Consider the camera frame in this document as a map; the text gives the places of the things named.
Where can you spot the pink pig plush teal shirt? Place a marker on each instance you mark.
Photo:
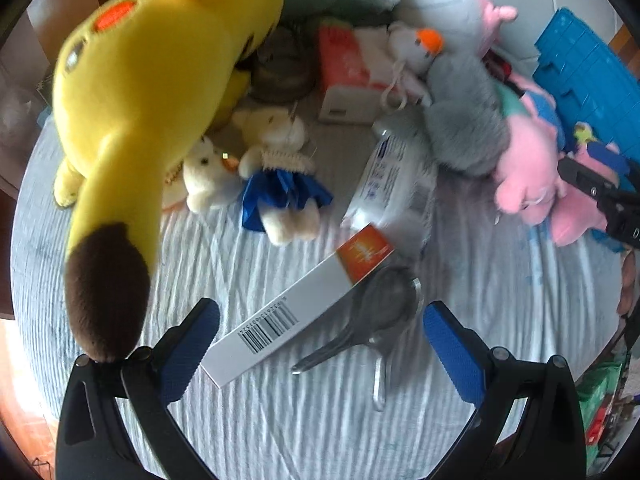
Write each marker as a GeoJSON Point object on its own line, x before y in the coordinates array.
{"type": "Point", "coordinates": [530, 170]}

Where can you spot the cloth-covered round desktop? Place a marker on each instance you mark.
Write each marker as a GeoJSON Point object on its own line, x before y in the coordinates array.
{"type": "Point", "coordinates": [300, 435]}

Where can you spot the pink pig plush red dress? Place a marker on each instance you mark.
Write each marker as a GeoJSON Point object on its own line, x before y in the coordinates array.
{"type": "Point", "coordinates": [500, 67]}

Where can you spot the small white duck plush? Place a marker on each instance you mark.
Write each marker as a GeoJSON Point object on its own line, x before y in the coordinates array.
{"type": "Point", "coordinates": [207, 180]}

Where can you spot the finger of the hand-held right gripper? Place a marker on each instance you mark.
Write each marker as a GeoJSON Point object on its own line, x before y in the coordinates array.
{"type": "Point", "coordinates": [595, 190]}

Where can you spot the white blue wipes packet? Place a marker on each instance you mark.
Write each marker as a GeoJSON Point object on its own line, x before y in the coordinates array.
{"type": "Point", "coordinates": [390, 180]}

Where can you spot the white plush with pink ears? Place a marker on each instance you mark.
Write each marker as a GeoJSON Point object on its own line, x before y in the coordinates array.
{"type": "Point", "coordinates": [440, 0]}

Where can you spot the white box with orange end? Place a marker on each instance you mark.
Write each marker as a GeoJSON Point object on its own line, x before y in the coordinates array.
{"type": "Point", "coordinates": [290, 320]}

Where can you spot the metal spoon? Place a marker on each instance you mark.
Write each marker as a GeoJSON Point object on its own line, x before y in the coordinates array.
{"type": "Point", "coordinates": [380, 305]}

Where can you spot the round metal tin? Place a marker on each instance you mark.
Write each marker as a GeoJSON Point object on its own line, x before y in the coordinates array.
{"type": "Point", "coordinates": [280, 77]}

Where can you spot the white plush with orange beak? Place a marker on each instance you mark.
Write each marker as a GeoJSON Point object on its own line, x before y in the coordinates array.
{"type": "Point", "coordinates": [412, 50]}

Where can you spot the grey furry plush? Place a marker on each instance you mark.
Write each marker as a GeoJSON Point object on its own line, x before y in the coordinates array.
{"type": "Point", "coordinates": [465, 115]}

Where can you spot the blue plastic crate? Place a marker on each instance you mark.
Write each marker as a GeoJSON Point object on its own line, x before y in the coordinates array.
{"type": "Point", "coordinates": [575, 70]}

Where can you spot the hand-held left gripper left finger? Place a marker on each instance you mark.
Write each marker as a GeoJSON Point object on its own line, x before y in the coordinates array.
{"type": "Point", "coordinates": [192, 350]}

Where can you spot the yellow mouse plush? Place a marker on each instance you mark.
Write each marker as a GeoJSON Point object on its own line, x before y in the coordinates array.
{"type": "Point", "coordinates": [150, 85]}

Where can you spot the green cardboard box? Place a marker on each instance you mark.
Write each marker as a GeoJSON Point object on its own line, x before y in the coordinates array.
{"type": "Point", "coordinates": [600, 385]}

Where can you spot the small cream bear blue dress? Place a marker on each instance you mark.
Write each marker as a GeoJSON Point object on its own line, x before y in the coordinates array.
{"type": "Point", "coordinates": [275, 130]}

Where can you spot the orange white tissue box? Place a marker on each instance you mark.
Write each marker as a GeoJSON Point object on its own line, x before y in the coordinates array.
{"type": "Point", "coordinates": [345, 65]}

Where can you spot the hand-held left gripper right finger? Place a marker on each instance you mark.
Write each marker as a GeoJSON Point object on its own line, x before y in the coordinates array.
{"type": "Point", "coordinates": [450, 355]}

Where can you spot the pink star plush green pants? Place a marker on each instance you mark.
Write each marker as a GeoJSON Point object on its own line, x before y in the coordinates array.
{"type": "Point", "coordinates": [575, 215]}

